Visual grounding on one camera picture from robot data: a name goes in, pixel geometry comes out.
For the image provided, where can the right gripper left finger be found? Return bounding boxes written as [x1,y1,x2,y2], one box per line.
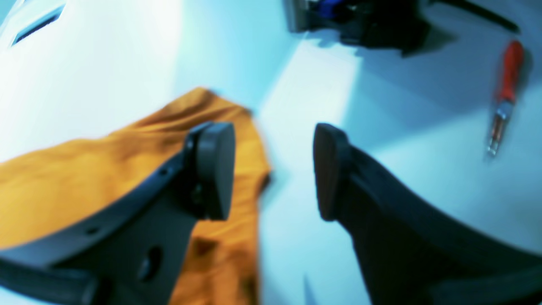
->
[1,122,236,305]

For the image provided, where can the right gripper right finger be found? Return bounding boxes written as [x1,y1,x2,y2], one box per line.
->
[313,123,542,305]

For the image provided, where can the orange t-shirt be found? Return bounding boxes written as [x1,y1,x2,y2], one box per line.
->
[0,88,270,305]

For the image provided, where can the dark equipment on table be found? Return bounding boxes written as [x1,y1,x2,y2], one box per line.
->
[283,0,431,56]

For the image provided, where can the red handled screwdriver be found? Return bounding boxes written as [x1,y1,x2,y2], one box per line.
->
[487,40,524,158]

